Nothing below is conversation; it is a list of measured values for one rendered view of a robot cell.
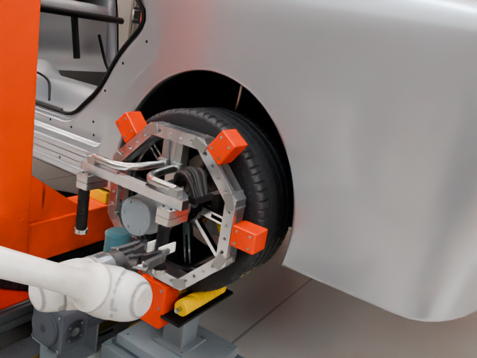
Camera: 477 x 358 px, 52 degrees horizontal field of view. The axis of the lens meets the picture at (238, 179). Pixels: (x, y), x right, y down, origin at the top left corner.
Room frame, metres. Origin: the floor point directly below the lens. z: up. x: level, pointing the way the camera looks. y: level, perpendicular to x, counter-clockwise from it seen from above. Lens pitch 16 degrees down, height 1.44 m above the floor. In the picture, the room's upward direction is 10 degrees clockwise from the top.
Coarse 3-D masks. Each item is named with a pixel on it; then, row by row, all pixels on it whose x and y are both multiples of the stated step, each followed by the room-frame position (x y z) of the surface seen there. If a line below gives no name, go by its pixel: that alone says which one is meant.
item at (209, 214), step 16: (160, 144) 1.76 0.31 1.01; (144, 160) 1.76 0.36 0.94; (144, 176) 1.77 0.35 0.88; (160, 176) 1.88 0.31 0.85; (192, 208) 1.68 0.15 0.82; (208, 208) 1.60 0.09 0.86; (192, 224) 1.64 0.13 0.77; (176, 240) 1.78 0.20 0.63; (192, 240) 1.63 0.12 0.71; (208, 240) 1.58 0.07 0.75; (176, 256) 1.68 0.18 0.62; (192, 256) 1.62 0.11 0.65; (208, 256) 1.71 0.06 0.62
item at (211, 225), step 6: (198, 156) 1.82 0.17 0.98; (192, 162) 1.83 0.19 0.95; (198, 162) 1.81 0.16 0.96; (210, 180) 1.73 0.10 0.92; (210, 186) 1.72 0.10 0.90; (216, 198) 1.70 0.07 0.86; (222, 198) 1.72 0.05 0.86; (198, 204) 1.74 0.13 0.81; (216, 204) 1.70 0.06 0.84; (222, 204) 1.72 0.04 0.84; (216, 210) 1.71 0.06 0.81; (222, 210) 1.74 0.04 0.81; (210, 222) 1.76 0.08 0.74; (198, 228) 1.79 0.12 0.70; (210, 228) 1.76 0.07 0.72; (216, 228) 1.75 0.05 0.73; (216, 234) 1.74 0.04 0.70
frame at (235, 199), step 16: (144, 128) 1.62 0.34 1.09; (160, 128) 1.59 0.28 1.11; (176, 128) 1.61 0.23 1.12; (128, 144) 1.66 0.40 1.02; (144, 144) 1.67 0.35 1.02; (192, 144) 1.51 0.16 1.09; (208, 144) 1.50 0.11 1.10; (128, 160) 1.70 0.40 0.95; (208, 160) 1.48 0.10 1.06; (224, 176) 1.46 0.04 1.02; (112, 192) 1.68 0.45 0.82; (224, 192) 1.45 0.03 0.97; (240, 192) 1.46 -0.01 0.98; (112, 208) 1.68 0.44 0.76; (224, 208) 1.44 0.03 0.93; (240, 208) 1.44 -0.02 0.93; (224, 224) 1.43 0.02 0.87; (224, 240) 1.44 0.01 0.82; (224, 256) 1.42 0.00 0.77; (176, 272) 1.56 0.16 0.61; (192, 272) 1.48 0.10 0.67; (208, 272) 1.45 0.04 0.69; (176, 288) 1.51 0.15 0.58
